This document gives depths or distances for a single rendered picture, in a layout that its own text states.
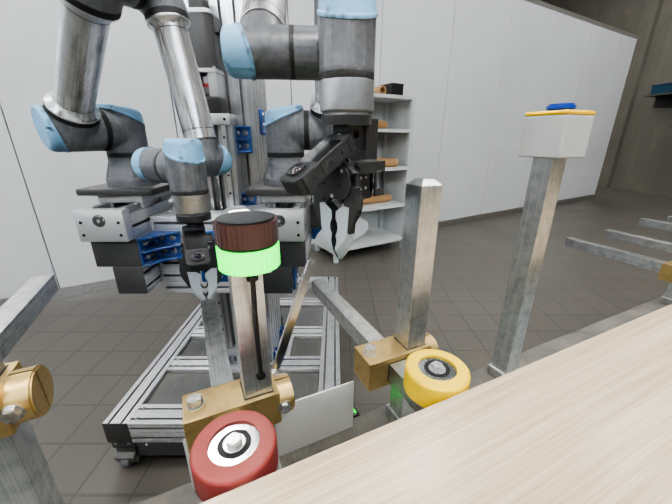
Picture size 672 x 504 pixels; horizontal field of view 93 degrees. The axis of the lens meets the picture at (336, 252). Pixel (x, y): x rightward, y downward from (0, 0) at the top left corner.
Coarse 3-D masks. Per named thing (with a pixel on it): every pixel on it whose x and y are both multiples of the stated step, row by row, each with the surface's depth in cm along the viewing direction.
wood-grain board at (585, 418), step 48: (624, 336) 48; (528, 384) 39; (576, 384) 39; (624, 384) 39; (384, 432) 32; (432, 432) 32; (480, 432) 32; (528, 432) 32; (576, 432) 32; (624, 432) 32; (288, 480) 28; (336, 480) 28; (384, 480) 28; (432, 480) 28; (480, 480) 28; (528, 480) 28; (576, 480) 28; (624, 480) 28
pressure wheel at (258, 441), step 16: (224, 416) 33; (240, 416) 33; (256, 416) 33; (208, 432) 32; (224, 432) 32; (240, 432) 32; (256, 432) 32; (272, 432) 32; (192, 448) 30; (208, 448) 30; (224, 448) 30; (240, 448) 30; (256, 448) 30; (272, 448) 30; (192, 464) 29; (208, 464) 29; (224, 464) 29; (240, 464) 29; (256, 464) 29; (272, 464) 30; (208, 480) 27; (224, 480) 27; (240, 480) 27; (208, 496) 28
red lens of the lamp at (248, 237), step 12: (276, 216) 31; (216, 228) 28; (228, 228) 28; (240, 228) 28; (252, 228) 28; (264, 228) 29; (276, 228) 30; (216, 240) 29; (228, 240) 28; (240, 240) 28; (252, 240) 28; (264, 240) 29; (276, 240) 30
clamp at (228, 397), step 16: (224, 384) 43; (240, 384) 43; (272, 384) 43; (288, 384) 43; (208, 400) 40; (224, 400) 40; (240, 400) 40; (256, 400) 40; (272, 400) 41; (288, 400) 42; (192, 416) 38; (208, 416) 38; (272, 416) 42; (192, 432) 38
